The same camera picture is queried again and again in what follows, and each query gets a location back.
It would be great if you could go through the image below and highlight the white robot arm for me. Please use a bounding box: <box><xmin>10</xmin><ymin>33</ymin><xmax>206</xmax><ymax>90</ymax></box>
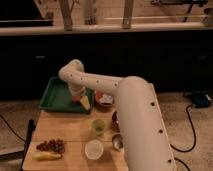
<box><xmin>58</xmin><ymin>59</ymin><xmax>177</xmax><ymax>171</ymax></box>

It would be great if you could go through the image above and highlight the black cable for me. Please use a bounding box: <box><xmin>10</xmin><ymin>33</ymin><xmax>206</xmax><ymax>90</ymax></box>
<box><xmin>169</xmin><ymin>103</ymin><xmax>201</xmax><ymax>154</ymax></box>

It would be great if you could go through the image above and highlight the orange apple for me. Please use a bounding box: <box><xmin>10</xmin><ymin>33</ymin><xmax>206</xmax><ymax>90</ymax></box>
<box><xmin>72</xmin><ymin>96</ymin><xmax>80</xmax><ymax>103</ymax></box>

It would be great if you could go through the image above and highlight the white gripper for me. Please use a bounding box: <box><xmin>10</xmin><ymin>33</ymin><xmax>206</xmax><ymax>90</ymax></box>
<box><xmin>69</xmin><ymin>86</ymin><xmax>91</xmax><ymax>111</ymax></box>

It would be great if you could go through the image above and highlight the grey folded cloth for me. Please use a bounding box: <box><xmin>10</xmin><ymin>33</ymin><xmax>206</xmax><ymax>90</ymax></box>
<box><xmin>100</xmin><ymin>94</ymin><xmax>114</xmax><ymax>104</ymax></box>

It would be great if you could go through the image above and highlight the orange plate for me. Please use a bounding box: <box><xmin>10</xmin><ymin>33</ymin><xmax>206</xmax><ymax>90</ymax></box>
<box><xmin>95</xmin><ymin>91</ymin><xmax>114</xmax><ymax>108</ymax></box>

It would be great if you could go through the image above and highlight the small metal cup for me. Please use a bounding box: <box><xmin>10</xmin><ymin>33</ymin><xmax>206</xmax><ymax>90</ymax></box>
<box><xmin>112</xmin><ymin>134</ymin><xmax>123</xmax><ymax>150</ymax></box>

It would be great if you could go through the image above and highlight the green plastic cup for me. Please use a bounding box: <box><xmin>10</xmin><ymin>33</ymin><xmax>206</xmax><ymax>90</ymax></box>
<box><xmin>91</xmin><ymin>119</ymin><xmax>106</xmax><ymax>135</ymax></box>

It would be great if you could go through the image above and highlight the green plastic tray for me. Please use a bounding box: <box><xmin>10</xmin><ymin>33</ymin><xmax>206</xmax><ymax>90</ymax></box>
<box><xmin>39</xmin><ymin>77</ymin><xmax>89</xmax><ymax>114</ymax></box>

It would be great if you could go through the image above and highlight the bunch of red grapes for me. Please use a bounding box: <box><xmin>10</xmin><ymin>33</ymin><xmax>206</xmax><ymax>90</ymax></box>
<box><xmin>36</xmin><ymin>139</ymin><xmax>65</xmax><ymax>154</ymax></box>

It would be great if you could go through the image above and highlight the dark brown bowl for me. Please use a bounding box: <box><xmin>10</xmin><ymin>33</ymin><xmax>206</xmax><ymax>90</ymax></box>
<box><xmin>111</xmin><ymin>111</ymin><xmax>120</xmax><ymax>132</ymax></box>

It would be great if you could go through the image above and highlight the yellow banana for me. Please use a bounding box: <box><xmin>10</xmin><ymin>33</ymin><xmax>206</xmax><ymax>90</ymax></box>
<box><xmin>33</xmin><ymin>151</ymin><xmax>62</xmax><ymax>161</ymax></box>

